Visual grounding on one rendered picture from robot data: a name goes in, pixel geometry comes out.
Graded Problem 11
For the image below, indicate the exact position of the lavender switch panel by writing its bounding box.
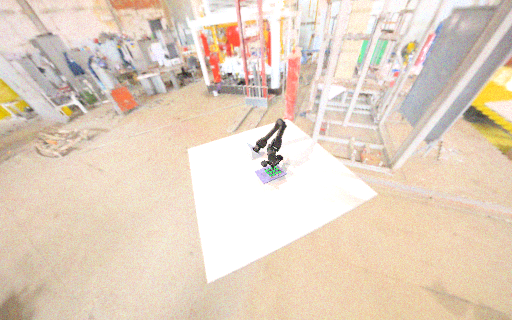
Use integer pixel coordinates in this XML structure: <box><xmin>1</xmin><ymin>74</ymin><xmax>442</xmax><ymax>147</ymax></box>
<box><xmin>254</xmin><ymin>165</ymin><xmax>287</xmax><ymax>184</ymax></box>

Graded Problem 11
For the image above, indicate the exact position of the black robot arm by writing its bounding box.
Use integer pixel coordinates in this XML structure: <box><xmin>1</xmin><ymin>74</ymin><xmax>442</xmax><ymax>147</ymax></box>
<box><xmin>252</xmin><ymin>118</ymin><xmax>287</xmax><ymax>166</ymax></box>

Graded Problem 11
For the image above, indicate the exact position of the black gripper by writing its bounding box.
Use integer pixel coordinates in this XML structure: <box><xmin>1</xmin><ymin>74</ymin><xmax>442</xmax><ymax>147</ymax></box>
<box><xmin>260</xmin><ymin>154</ymin><xmax>283</xmax><ymax>169</ymax></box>

